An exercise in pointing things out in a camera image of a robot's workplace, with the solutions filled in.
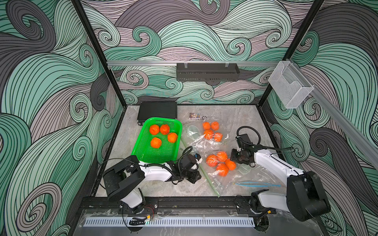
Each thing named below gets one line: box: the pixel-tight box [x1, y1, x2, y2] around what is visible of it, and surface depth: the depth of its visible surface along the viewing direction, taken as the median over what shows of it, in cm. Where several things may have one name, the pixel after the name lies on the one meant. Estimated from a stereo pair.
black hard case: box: [136, 101, 178, 126], surface depth 114 cm
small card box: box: [188, 112, 201, 120], surface depth 113 cm
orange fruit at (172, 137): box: [167, 132, 178, 144], surface depth 95 cm
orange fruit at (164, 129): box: [159, 123, 170, 135], surface depth 100 cm
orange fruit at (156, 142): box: [150, 137, 162, 149], surface depth 93 cm
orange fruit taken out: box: [149, 124, 160, 136], surface depth 100 cm
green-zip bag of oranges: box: [181, 138, 249, 198], surface depth 83 cm
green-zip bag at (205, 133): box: [182, 119, 230, 149], surface depth 101 cm
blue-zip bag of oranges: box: [221, 164, 286, 195], surface depth 81 cm
